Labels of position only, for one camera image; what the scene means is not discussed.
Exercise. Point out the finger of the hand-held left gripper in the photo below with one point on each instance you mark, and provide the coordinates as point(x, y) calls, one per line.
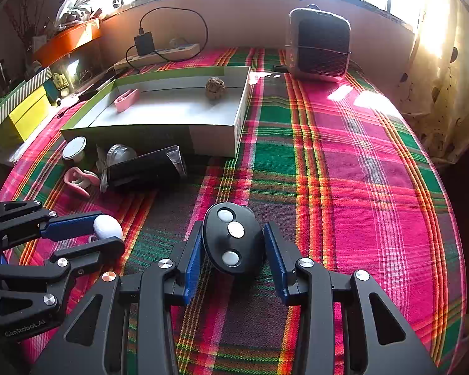
point(70, 225)
point(90, 253)

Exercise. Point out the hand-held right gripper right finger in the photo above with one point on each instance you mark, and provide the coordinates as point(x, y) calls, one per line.
point(275, 265)

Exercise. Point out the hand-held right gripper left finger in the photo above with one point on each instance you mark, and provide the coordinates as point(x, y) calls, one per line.
point(192, 265)

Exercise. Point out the white mushroom-shaped knob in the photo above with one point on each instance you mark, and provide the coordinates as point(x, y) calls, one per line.
point(107, 226)

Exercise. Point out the black oval device white buttons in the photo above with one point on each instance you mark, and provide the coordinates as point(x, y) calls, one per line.
point(215, 240)

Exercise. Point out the pink plastic clip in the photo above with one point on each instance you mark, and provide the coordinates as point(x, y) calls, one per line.
point(125, 100)
point(78, 182)

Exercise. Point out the white ribbed round cap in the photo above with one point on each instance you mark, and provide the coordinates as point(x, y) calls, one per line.
point(119, 154)

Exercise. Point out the black rectangular device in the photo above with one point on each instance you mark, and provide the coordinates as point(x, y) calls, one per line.
point(140, 172)

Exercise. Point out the shallow white cardboard box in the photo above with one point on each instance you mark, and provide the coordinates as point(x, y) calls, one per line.
point(160, 109)

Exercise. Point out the round white tin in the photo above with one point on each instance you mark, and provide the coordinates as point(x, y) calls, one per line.
point(74, 148)

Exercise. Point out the pink green plaid cloth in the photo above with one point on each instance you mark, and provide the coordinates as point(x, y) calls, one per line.
point(336, 183)

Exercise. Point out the yellow storage box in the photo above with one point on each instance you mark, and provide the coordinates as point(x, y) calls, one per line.
point(21, 91)

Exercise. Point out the brown walnut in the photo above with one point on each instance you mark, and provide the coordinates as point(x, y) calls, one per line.
point(215, 89)

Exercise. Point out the orange box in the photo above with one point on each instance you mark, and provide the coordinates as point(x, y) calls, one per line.
point(66, 41)

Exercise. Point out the black charger adapter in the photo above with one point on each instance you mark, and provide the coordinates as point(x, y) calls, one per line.
point(144, 43)

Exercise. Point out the small black flat gadget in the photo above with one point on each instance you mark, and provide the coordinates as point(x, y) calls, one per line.
point(280, 68)

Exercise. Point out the white power strip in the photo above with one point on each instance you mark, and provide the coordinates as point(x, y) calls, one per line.
point(179, 50)

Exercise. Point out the grey space heater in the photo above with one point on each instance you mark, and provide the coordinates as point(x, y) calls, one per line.
point(320, 47)

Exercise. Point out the cream dotted curtain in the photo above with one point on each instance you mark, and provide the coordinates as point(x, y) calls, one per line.
point(441, 86)

